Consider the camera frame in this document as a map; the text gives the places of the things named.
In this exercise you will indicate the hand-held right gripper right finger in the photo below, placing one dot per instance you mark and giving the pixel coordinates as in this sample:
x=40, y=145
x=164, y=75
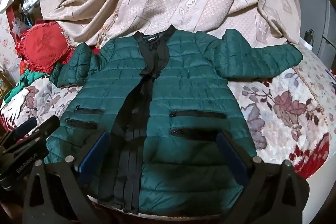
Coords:
x=231, y=153

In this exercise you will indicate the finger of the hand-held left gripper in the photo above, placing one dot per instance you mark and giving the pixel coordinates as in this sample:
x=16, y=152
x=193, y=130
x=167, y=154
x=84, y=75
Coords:
x=26, y=125
x=46, y=125

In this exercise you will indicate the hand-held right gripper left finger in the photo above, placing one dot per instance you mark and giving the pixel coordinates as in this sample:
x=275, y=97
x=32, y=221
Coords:
x=95, y=151

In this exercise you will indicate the green puffer jacket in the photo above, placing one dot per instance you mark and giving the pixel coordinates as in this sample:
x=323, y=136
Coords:
x=183, y=82

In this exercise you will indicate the green cloth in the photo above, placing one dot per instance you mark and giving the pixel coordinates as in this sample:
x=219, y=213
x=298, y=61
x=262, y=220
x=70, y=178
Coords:
x=29, y=77

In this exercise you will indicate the floral red and white blanket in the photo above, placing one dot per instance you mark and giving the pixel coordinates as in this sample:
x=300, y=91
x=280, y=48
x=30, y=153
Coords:
x=283, y=113

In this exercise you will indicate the red ruffled cushion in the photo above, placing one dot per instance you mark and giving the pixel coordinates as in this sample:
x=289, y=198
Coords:
x=44, y=43

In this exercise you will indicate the grey cabinet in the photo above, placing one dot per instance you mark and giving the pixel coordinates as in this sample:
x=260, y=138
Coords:
x=315, y=16

